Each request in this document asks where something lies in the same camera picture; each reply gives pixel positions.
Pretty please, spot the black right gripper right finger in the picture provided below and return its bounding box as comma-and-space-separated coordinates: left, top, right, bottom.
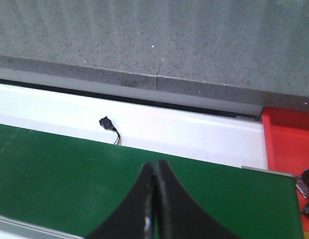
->
155, 160, 239, 239

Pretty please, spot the green conveyor belt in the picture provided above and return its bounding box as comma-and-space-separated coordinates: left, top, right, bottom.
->
0, 124, 304, 239

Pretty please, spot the red plastic bin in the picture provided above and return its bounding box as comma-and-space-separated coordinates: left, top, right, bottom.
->
261, 107, 309, 239

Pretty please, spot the red button back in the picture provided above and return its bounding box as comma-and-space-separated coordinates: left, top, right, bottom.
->
296, 168, 309, 199

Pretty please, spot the grey granite counter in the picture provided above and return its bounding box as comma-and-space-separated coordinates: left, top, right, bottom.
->
0, 0, 309, 116

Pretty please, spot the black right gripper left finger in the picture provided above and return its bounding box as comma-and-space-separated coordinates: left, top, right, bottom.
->
86, 163, 155, 239

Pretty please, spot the sensor cable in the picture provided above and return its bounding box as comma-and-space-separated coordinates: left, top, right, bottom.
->
111, 128, 122, 146

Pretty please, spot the aluminium conveyor frame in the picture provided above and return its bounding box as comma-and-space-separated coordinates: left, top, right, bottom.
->
0, 215, 82, 239

